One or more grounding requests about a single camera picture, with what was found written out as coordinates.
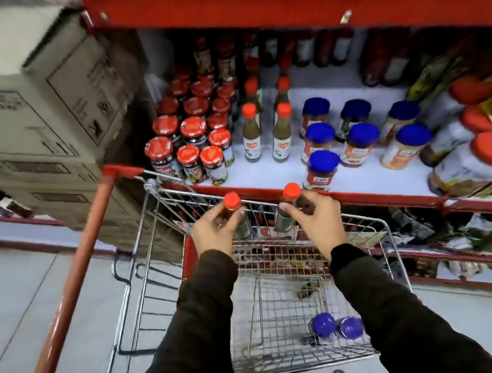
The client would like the large cardboard box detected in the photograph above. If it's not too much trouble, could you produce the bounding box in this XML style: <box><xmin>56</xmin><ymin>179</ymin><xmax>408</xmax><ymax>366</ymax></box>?
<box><xmin>0</xmin><ymin>0</ymin><xmax>161</xmax><ymax>179</ymax></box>

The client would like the person's left hand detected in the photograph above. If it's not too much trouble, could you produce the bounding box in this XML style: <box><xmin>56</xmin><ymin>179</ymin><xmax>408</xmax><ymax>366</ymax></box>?
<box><xmin>187</xmin><ymin>198</ymin><xmax>255</xmax><ymax>262</ymax></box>

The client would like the red metal shelf unit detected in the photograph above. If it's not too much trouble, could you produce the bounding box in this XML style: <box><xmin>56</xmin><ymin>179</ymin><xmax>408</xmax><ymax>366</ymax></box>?
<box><xmin>0</xmin><ymin>0</ymin><xmax>492</xmax><ymax>373</ymax></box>

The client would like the pile of mixed packets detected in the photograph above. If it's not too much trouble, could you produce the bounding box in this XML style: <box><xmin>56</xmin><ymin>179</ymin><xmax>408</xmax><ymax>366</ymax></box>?
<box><xmin>342</xmin><ymin>187</ymin><xmax>492</xmax><ymax>318</ymax></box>

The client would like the metal shopping cart red handle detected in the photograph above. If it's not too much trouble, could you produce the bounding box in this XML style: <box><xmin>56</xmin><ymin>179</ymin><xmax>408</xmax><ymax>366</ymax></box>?
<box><xmin>0</xmin><ymin>118</ymin><xmax>428</xmax><ymax>373</ymax></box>

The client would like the large white jar red lid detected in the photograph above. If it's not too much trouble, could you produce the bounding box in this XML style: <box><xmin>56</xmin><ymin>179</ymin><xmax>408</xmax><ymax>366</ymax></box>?
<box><xmin>415</xmin><ymin>71</ymin><xmax>492</xmax><ymax>134</ymax></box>
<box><xmin>413</xmin><ymin>103</ymin><xmax>492</xmax><ymax>170</ymax></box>
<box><xmin>421</xmin><ymin>131</ymin><xmax>492</xmax><ymax>203</ymax></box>

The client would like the blue lid jar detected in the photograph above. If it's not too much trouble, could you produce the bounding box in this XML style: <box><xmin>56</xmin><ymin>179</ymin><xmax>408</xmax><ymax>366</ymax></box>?
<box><xmin>306</xmin><ymin>311</ymin><xmax>340</xmax><ymax>346</ymax></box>
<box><xmin>335</xmin><ymin>314</ymin><xmax>367</xmax><ymax>343</ymax></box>

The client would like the person's right hand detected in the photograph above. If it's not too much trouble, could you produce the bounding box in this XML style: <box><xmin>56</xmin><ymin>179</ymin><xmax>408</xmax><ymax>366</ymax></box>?
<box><xmin>277</xmin><ymin>185</ymin><xmax>351</xmax><ymax>267</ymax></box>

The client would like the row of dark sauce bottles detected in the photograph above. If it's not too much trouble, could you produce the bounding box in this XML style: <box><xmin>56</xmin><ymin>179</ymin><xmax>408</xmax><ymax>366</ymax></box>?
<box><xmin>165</xmin><ymin>0</ymin><xmax>422</xmax><ymax>121</ymax></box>

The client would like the green sauce bottle orange cap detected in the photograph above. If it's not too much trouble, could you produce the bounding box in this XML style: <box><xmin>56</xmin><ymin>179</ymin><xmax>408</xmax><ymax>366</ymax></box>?
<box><xmin>268</xmin><ymin>181</ymin><xmax>308</xmax><ymax>235</ymax></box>
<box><xmin>264</xmin><ymin>101</ymin><xmax>301</xmax><ymax>164</ymax></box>
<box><xmin>221</xmin><ymin>190</ymin><xmax>254</xmax><ymax>244</ymax></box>
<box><xmin>236</xmin><ymin>101</ymin><xmax>267</xmax><ymax>165</ymax></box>
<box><xmin>241</xmin><ymin>77</ymin><xmax>265</xmax><ymax>116</ymax></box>
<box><xmin>267</xmin><ymin>74</ymin><xmax>297</xmax><ymax>114</ymax></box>

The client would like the person's left forearm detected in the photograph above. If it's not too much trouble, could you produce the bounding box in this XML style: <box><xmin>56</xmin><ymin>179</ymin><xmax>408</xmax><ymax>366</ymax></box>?
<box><xmin>85</xmin><ymin>245</ymin><xmax>257</xmax><ymax>373</ymax></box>

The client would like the group of blue lid spread jars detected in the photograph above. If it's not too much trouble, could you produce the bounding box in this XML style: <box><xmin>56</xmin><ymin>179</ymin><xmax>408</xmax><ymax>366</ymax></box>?
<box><xmin>288</xmin><ymin>79</ymin><xmax>439</xmax><ymax>196</ymax></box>

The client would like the person's right forearm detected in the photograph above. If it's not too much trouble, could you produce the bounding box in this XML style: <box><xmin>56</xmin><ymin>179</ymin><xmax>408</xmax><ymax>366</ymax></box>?
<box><xmin>326</xmin><ymin>221</ymin><xmax>492</xmax><ymax>373</ymax></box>

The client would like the group of red lid jars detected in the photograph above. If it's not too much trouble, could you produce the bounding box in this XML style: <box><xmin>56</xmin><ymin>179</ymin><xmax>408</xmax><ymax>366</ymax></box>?
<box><xmin>133</xmin><ymin>66</ymin><xmax>256</xmax><ymax>197</ymax></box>

